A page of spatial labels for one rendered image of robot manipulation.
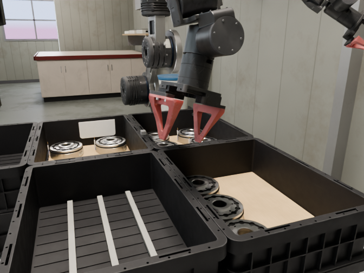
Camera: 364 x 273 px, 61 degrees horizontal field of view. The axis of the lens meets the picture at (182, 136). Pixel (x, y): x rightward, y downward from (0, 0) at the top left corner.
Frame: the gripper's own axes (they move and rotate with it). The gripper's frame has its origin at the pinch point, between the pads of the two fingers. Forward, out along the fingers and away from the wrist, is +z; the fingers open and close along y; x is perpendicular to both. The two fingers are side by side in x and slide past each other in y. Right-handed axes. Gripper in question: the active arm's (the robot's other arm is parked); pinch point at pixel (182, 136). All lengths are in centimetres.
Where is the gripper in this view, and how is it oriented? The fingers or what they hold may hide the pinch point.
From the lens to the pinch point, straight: 56.8
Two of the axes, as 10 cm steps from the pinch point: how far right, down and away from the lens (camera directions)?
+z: -2.0, 9.7, 1.1
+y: 6.8, 0.6, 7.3
